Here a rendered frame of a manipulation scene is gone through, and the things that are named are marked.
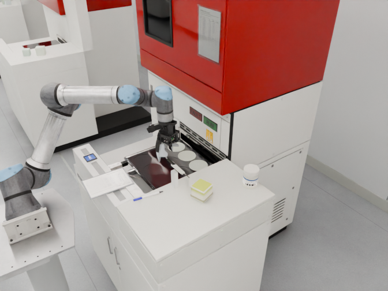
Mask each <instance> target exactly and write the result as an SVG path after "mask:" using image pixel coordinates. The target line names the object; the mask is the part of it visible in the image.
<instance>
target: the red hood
mask: <svg viewBox="0 0 388 291"><path fill-rule="evenodd" d="M339 4H340V0H136V13H137V26H138V33H139V46H140V59H141V65H142V66H143V67H145V68H146V69H148V70H149V71H151V72H152V73H154V74H156V75H157V76H159V77H161V78H162V79H164V80H166V81H167V82H168V83H170V84H172V85H173V86H175V87H177V88H178V89H180V90H181V91H183V92H185V93H186V94H188V95H189V96H191V97H193V98H194V99H196V100H198V101H199V102H200V103H202V104H204V105H205V106H207V107H209V108H210V109H212V110H214V111H215V112H217V113H218V114H220V115H221V116H223V115H226V114H229V113H232V112H234V111H237V110H240V109H243V108H246V107H248V106H252V105H254V104H257V103H260V102H262V101H265V100H268V99H271V98H274V97H276V96H279V95H282V94H285V93H287V92H290V91H294V90H296V89H299V88H302V87H305V86H307V85H310V84H313V83H316V82H318V81H321V80H323V76H324V71H325V68H326V62H327V57H328V54H329V49H330V44H331V39H332V36H333V31H334V26H335V21H336V18H337V12H338V7H339Z"/></svg>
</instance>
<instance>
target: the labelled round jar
mask: <svg viewBox="0 0 388 291"><path fill-rule="evenodd" d="M258 178H259V167H258V166H256V165H254V164H248V165H245V166H244V173H243V179H242V185H243V186H244V187H245V188H248V189H254V188H256V187H257V185H258Z"/></svg>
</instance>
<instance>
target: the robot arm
mask: <svg viewBox="0 0 388 291"><path fill-rule="evenodd" d="M40 99H41V101H42V102H43V104H44V105H45V106H47V109H48V111H49V113H48V116H47V119H46V122H45V123H44V126H43V129H42V131H41V134H40V136H39V139H38V142H37V143H36V146H35V149H34V151H33V154H32V156H31V157H30V158H28V159H27V160H26V162H25V165H24V166H23V165H22V164H21V163H18V164H16V165H13V166H10V167H7V168H5V169H2V170H0V190H1V193H2V196H3V199H4V202H5V219H6V221H9V220H11V219H14V218H17V217H20V216H22V215H25V214H28V213H30V212H33V211H36V210H39V209H40V208H41V207H42V206H41V205H40V203H39V202H38V201H37V199H36V198H35V197H34V195H33V194H32V191H31V190H33V189H39V188H42V187H44V186H46V185H47V184H48V183H49V182H50V180H51V170H50V169H51V166H50V164H49V163H50V160H51V157H52V155H53V152H54V150H55V147H56V145H57V143H58V140H59V137H60V135H61V133H62V130H63V128H64V125H65V123H66V120H67V119H68V118H71V117H72V114H73V112H74V111H76V110H77V109H79V108H80V106H81V104H126V105H133V106H143V107H156V114H157V120H158V123H156V124H152V125H150V126H149V127H148V128H147V130H148V132H149V133H152V132H154V131H156V130H159V129H160V130H159V132H158V135H157V139H156V144H155V148H156V155H157V158H158V161H159V162H160V161H161V157H167V155H168V153H167V152H166V151H165V145H164V144H162V143H165V144H167V145H168V146H169V149H170V150H171V151H173V147H179V145H178V144H177V142H178V140H180V131H179V130H176V127H175V125H176V124H177V121H175V120H173V118H174V115H173V96H172V90H171V88H170V87H169V86H166V85H163V86H161V85H160V86H158V87H156V88H155V90H154V91H152V90H145V89H141V88H137V87H135V86H133V85H123V86H69V85H66V84H58V83H48V84H46V85H44V86H43V88H42V89H41V91H40ZM178 133H179V137H178Z"/></svg>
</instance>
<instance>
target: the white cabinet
mask: <svg viewBox="0 0 388 291"><path fill-rule="evenodd" d="M74 169H75V172H76V176H77V181H78V184H79V188H80V193H81V198H82V201H83V206H84V210H85V215H86V218H87V222H88V227H89V232H90V235H91V240H92V244H93V247H94V251H95V253H96V254H97V256H98V258H99V260H100V261H101V263H102V264H103V267H104V268H105V270H106V271H107V273H108V275H109V277H110V278H111V280H112V282H113V284H114V285H115V287H116V288H117V290H118V291H259V290H260V283H261V280H262V273H263V266H264V260H265V256H266V249H267V243H268V237H269V232H270V226H271V220H272V218H270V219H268V220H266V221H265V222H263V223H261V224H260V225H258V226H257V227H255V228H253V229H251V230H250V231H248V232H246V233H244V234H243V235H241V236H240V237H238V238H236V239H234V240H233V241H231V242H229V243H228V244H226V245H224V246H222V247H221V248H219V249H217V250H216V251H214V252H212V253H211V254H209V255H207V256H206V257H204V258H202V259H200V260H199V261H197V262H196V263H194V264H192V265H190V266H189V267H187V268H185V269H183V270H182V271H180V272H179V273H177V274H175V275H173V276H172V277H170V278H168V279H167V280H165V281H163V282H161V283H160V284H158V283H157V282H156V280H155V279H154V277H153V276H152V275H151V273H150V272H149V271H148V269H147V268H146V266H145V265H144V263H143V262H142V261H141V259H140V258H139V256H138V255H137V253H136V252H135V250H134V249H133V248H132V246H131V245H130V243H129V242H128V241H127V239H126V238H125V236H124V235H123V234H122V232H121V231H120V230H119V229H118V227H117V226H116V225H115V223H114V222H113V220H112V219H111V218H110V216H109V215H108V213H107V212H106V210H105V209H104V208H103V206H102V205H101V203H100V202H99V200H98V199H97V198H94V199H90V198H89V196H88V194H87V192H86V190H85V188H84V186H83V184H82V183H81V181H82V180H84V179H83V178H82V176H81V175H80V173H79V172H78V171H77V169H76V168H75V166H74Z"/></svg>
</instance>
